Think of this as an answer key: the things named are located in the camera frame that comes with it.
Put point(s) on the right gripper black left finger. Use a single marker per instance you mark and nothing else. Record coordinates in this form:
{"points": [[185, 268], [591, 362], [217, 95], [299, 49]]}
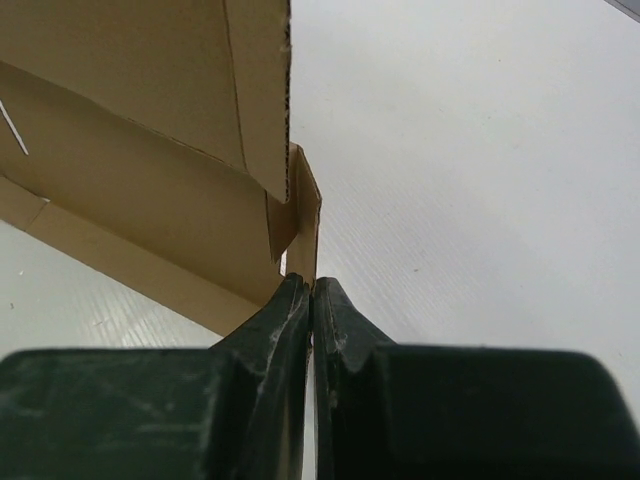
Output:
{"points": [[231, 411]]}

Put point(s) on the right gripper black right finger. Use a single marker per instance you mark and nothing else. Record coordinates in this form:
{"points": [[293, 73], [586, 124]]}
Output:
{"points": [[386, 410]]}

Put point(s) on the brown cardboard box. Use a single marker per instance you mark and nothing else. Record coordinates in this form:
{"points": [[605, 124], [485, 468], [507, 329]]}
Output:
{"points": [[149, 140]]}

